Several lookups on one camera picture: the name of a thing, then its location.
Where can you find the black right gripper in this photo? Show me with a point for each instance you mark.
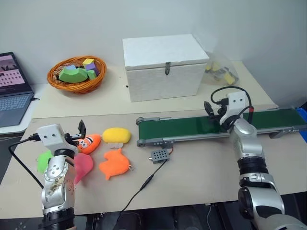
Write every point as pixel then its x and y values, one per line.
pixel 220 112

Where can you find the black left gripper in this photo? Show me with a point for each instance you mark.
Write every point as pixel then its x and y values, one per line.
pixel 72 138

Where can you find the orange plush carrot toy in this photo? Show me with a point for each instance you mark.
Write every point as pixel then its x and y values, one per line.
pixel 90 143

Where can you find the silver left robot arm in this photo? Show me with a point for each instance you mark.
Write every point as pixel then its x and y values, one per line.
pixel 55 182

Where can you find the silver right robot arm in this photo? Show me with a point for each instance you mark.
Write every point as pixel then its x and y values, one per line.
pixel 249 148

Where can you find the green conveyor belt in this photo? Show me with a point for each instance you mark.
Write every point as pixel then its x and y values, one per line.
pixel 182 127

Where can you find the small grey control box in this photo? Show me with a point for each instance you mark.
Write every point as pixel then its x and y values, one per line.
pixel 158 156

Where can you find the yellow plush toy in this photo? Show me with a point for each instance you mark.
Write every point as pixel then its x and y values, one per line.
pixel 117 135

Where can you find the pink plush toy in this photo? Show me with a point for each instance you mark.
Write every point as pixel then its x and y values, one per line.
pixel 83 165

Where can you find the orange wicker basket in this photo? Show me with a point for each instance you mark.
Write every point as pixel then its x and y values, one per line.
pixel 76 87

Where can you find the clear bag with yellow items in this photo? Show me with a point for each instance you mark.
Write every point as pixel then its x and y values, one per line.
pixel 221 72

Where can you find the orange fish plush toy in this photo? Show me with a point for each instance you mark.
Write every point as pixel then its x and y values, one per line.
pixel 115 164

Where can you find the green plush toy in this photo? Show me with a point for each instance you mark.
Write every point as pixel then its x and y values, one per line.
pixel 44 161

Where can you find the small green foam block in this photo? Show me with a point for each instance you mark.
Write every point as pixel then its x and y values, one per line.
pixel 92 74

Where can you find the green curved foam block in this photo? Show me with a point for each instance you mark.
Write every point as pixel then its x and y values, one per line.
pixel 72 74

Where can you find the dark metal box latch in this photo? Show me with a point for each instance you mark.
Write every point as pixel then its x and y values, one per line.
pixel 167 68

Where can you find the white lidded box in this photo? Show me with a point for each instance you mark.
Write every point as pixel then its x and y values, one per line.
pixel 163 72

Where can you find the yellow and purple foam cube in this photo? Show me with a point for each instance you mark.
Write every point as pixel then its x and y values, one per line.
pixel 88 62

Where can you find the dark laptop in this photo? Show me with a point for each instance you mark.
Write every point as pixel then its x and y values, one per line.
pixel 12 95

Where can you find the blue plastic bin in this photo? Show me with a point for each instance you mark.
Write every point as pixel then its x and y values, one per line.
pixel 302 119

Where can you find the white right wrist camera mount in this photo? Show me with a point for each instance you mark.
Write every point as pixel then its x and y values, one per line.
pixel 237 101

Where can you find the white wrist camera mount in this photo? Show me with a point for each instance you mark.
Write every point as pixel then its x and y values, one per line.
pixel 237 101
pixel 50 135

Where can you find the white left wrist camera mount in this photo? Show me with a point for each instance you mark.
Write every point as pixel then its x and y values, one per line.
pixel 50 135

